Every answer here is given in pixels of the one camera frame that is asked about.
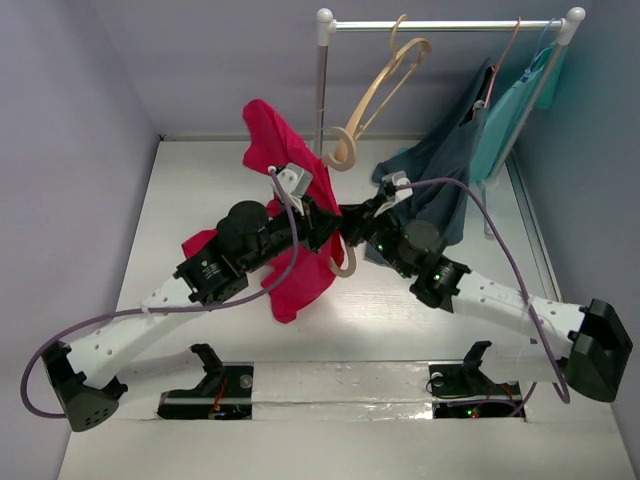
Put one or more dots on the turquoise t shirt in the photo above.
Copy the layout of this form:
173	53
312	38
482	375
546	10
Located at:
504	116

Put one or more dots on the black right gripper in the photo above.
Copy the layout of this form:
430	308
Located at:
368	220

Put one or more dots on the beige wooden hanger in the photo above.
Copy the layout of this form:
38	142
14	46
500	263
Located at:
342	159
404	60

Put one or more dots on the dark teal t shirt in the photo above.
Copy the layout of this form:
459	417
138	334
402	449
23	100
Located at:
445	152

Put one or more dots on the red t shirt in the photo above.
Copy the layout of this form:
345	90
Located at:
280	145

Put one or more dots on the pink hanger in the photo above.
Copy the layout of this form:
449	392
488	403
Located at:
499	64

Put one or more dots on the white clothes rack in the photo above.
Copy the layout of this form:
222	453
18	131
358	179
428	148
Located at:
327	25

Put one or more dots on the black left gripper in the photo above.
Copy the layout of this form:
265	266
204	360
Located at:
316	225

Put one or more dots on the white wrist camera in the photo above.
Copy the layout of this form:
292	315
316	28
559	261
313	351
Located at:
294	182
396	184

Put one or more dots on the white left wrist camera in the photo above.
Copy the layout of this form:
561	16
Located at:
294	182

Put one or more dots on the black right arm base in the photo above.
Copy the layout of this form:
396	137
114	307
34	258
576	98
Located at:
460	390

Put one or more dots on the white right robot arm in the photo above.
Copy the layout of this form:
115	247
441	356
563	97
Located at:
587	344

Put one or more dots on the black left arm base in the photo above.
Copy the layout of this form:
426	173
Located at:
223	393

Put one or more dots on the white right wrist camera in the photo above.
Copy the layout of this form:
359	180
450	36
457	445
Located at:
396	184

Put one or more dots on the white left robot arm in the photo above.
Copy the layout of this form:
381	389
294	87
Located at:
83	373

